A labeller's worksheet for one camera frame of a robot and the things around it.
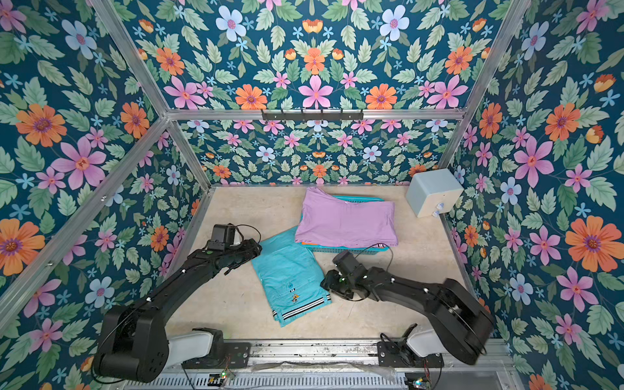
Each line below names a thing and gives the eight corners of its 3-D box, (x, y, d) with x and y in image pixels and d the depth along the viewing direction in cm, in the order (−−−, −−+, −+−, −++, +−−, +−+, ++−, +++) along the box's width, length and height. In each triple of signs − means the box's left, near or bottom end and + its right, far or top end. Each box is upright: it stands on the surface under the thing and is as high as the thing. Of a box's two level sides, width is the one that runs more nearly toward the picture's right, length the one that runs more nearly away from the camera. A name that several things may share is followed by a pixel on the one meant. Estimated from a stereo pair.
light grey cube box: (414, 221, 109) (424, 197, 97) (402, 196, 118) (410, 172, 106) (451, 215, 111) (466, 191, 99) (436, 192, 120) (448, 168, 108)
